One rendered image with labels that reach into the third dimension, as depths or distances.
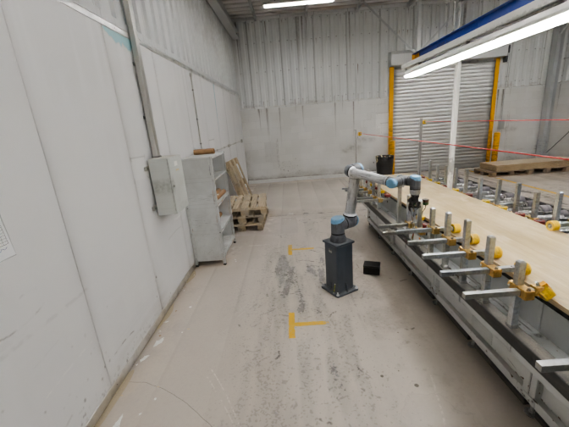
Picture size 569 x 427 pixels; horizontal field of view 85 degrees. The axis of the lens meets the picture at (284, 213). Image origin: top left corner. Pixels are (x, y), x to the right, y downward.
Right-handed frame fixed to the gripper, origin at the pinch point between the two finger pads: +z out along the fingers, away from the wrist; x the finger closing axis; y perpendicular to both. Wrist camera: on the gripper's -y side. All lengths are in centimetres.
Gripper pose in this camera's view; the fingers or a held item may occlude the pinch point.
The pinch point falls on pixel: (412, 215)
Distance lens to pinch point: 305.3
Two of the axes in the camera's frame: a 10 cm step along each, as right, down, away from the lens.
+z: 0.8, 9.6, 2.8
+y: 0.1, 2.8, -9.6
